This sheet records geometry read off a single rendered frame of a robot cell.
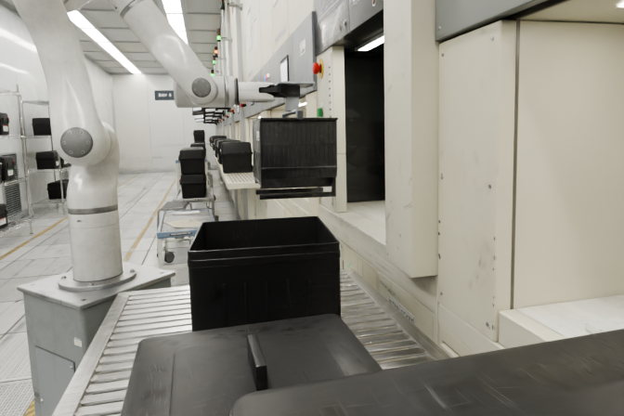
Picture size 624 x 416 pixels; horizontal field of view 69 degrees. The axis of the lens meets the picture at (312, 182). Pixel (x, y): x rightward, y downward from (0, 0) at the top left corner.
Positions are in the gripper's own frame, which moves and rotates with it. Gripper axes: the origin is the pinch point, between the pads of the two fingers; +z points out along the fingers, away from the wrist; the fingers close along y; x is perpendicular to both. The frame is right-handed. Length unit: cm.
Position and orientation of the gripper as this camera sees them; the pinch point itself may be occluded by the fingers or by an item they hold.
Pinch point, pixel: (292, 91)
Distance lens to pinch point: 130.3
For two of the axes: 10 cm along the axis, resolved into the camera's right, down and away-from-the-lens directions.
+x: -0.2, -9.9, -1.1
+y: 2.2, 1.0, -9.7
